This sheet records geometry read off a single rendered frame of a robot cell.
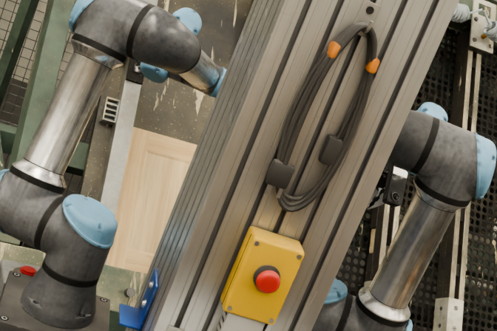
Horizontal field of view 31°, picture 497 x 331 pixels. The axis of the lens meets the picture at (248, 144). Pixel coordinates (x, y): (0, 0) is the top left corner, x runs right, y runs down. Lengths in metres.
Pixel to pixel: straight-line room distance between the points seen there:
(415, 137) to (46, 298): 0.77
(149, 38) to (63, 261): 0.46
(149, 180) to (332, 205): 1.22
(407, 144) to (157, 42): 0.52
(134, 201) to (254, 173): 1.20
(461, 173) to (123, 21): 0.71
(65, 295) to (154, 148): 0.89
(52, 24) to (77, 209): 0.92
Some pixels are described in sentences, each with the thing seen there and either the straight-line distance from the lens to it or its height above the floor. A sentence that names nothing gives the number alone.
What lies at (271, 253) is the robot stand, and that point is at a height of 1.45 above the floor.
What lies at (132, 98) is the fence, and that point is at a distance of 2.58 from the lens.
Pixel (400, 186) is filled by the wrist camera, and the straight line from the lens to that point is 2.27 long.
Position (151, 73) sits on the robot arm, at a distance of 2.18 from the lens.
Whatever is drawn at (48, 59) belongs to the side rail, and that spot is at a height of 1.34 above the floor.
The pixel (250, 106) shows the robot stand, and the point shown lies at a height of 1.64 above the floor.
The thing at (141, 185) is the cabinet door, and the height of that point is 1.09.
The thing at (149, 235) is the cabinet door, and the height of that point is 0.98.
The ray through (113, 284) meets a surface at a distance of 2.46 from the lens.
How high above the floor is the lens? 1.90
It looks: 13 degrees down
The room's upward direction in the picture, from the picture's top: 22 degrees clockwise
